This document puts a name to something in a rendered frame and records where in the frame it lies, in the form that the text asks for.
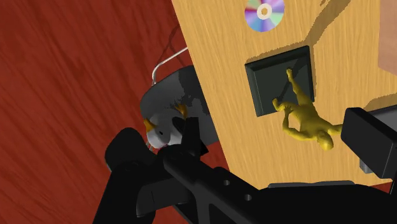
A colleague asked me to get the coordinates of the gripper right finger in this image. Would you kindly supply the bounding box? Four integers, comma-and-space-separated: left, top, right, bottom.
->
340, 104, 397, 195

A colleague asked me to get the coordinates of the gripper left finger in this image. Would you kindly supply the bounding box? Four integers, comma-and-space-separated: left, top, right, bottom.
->
93, 116, 270, 224

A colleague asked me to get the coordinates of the white penguin toy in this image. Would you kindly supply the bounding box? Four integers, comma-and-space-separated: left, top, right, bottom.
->
143, 104, 189, 150

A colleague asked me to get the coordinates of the yellow human figure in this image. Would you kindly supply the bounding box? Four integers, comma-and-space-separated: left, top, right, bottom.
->
272, 68, 344, 152

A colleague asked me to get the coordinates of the wooden desk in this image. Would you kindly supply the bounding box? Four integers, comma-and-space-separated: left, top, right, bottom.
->
171, 0, 397, 190

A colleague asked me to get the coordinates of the pinkish brown flat box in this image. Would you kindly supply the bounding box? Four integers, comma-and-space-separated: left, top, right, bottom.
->
377, 0, 397, 77

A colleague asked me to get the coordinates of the dark square tray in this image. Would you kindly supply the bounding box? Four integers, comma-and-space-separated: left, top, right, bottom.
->
244, 45, 316, 118

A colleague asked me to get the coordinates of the rainbow compact disc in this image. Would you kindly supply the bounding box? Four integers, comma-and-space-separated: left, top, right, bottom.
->
244, 0, 286, 33

